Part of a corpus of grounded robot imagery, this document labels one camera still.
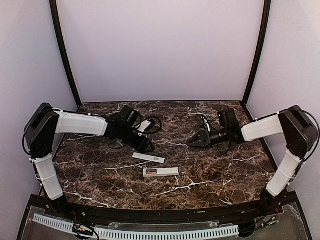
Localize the white remote battery cover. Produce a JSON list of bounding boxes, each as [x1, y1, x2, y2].
[[132, 152, 165, 164]]

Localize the blue AAA battery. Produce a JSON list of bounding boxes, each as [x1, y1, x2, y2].
[[146, 169, 157, 173]]

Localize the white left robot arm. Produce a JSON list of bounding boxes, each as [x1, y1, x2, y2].
[[22, 102, 155, 201]]

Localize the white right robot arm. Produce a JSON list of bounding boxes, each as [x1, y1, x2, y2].
[[186, 105, 320, 216]]

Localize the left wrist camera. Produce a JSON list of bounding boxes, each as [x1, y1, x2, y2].
[[137, 119, 156, 133]]

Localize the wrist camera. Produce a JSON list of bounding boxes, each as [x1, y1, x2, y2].
[[137, 119, 156, 133], [199, 115, 212, 132]]

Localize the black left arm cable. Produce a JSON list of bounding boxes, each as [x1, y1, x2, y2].
[[107, 113, 163, 151]]

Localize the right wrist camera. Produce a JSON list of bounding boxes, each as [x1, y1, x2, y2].
[[199, 115, 212, 132]]

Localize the black front table rail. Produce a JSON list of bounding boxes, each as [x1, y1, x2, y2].
[[57, 202, 262, 225]]

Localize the grey slotted cable duct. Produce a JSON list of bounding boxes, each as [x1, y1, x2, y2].
[[32, 213, 240, 240]]

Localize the right black frame post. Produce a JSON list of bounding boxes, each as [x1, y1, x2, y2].
[[242, 0, 272, 106]]

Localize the black frame post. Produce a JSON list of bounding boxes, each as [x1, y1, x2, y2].
[[49, 0, 82, 108], [242, 0, 272, 106]]

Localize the left black frame post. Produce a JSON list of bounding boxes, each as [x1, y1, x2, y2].
[[49, 0, 82, 108]]

